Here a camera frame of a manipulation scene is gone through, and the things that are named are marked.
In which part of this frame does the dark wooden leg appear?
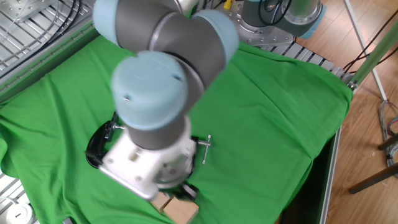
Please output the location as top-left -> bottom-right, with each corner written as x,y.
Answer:
348,161 -> 398,195
377,133 -> 398,151

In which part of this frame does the grey floor cable bundle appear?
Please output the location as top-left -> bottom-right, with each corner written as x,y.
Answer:
377,99 -> 398,169

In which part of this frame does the white tripod leg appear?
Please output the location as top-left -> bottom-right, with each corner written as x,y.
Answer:
343,0 -> 388,100

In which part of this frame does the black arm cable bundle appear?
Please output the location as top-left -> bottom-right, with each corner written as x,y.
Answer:
257,0 -> 293,26

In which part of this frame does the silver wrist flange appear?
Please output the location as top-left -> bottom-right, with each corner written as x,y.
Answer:
155,146 -> 197,189

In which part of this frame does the green frame post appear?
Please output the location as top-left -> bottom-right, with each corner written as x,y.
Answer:
351,27 -> 398,86

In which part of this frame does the green cloth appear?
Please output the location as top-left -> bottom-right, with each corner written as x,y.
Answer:
0,34 -> 354,224

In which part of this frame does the aluminium mounting plate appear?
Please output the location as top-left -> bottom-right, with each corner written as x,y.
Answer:
0,0 -> 52,24

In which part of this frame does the wooden block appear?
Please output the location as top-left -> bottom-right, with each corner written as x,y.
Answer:
151,192 -> 174,214
163,197 -> 200,224

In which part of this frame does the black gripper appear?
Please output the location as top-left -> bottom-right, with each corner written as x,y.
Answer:
170,184 -> 200,202

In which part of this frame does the white round puck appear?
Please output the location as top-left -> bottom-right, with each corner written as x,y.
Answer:
6,203 -> 34,224

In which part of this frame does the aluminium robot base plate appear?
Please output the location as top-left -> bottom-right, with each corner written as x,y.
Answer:
217,0 -> 295,48

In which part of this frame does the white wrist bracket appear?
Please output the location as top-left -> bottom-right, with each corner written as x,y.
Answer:
98,116 -> 198,202

